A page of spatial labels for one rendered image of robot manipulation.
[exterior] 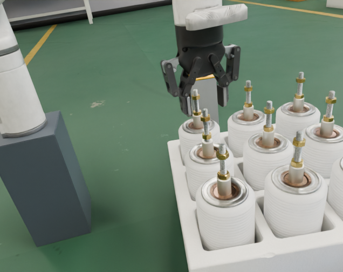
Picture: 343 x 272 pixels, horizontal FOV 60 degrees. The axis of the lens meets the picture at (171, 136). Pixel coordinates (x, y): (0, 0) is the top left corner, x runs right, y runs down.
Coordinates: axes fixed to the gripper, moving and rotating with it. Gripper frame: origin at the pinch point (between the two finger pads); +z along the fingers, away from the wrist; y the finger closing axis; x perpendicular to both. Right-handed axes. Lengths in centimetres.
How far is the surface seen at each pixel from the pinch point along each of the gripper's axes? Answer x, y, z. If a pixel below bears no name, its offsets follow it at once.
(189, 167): 1.3, 4.8, 11.5
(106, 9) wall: -507, -67, 28
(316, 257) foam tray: 22.2, -6.6, 20.0
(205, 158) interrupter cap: 1.8, 1.7, 10.3
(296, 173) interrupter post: 15.5, -7.6, 8.5
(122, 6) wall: -505, -95, 27
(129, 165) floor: -42, 11, 36
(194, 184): 2.1, 4.5, 15.2
